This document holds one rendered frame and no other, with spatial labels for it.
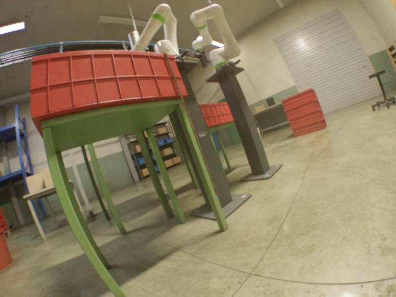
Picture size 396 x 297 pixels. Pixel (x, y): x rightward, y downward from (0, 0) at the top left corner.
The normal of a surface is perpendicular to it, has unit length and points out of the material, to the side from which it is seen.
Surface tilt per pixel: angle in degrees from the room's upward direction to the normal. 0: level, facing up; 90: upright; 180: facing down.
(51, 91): 90
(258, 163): 90
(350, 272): 0
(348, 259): 0
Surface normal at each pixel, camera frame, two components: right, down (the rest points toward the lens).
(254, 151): -0.73, 0.27
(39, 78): 0.65, -0.23
